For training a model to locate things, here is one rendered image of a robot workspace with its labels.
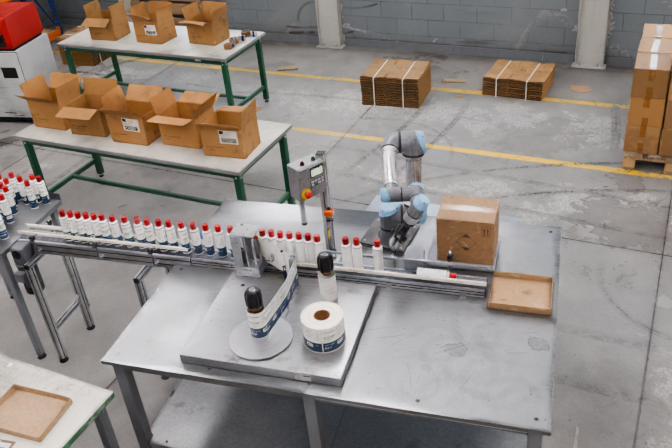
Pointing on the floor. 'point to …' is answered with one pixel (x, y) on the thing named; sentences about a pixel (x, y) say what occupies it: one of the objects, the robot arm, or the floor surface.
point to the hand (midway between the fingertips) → (392, 244)
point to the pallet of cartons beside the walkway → (651, 101)
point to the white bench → (25, 374)
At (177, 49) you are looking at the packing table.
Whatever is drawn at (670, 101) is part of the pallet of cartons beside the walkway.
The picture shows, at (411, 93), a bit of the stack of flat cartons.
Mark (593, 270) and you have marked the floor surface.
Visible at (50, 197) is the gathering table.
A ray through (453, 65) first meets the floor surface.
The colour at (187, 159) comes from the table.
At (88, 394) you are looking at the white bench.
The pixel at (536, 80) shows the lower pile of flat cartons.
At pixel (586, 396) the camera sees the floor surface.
